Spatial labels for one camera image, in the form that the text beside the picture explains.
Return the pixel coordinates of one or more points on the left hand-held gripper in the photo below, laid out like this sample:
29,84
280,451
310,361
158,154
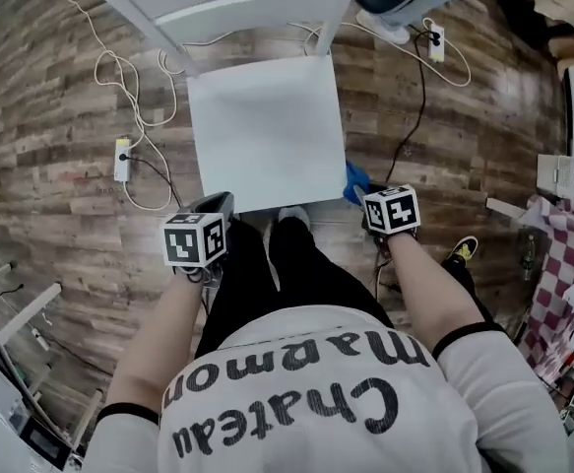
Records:
193,239

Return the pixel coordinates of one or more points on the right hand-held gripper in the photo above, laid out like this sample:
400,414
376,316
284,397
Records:
395,210

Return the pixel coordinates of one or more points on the blue wiping cloth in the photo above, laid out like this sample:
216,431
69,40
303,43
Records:
355,185

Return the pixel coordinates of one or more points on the white wooden chair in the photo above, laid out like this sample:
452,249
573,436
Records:
267,131

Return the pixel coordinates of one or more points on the person's left forearm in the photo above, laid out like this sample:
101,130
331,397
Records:
158,343

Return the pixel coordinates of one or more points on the person's right forearm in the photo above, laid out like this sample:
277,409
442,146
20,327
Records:
424,289

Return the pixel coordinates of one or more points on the person's white shoe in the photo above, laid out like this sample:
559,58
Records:
294,215

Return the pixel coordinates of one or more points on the person's black trousers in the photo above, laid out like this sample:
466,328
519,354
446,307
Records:
247,284

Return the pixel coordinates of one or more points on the clear plastic bottle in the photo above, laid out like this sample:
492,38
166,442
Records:
529,259

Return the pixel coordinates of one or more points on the white microwave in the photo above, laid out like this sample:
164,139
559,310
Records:
559,175

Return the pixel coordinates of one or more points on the pink checkered tablecloth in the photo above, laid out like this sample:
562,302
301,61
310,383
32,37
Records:
562,274

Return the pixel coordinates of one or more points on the person's white printed t-shirt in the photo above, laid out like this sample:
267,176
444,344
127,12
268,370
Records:
316,412

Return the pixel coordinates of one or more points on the slim white power strip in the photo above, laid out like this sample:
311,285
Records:
40,339

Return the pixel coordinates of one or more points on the white frame table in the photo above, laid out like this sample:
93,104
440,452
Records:
30,308

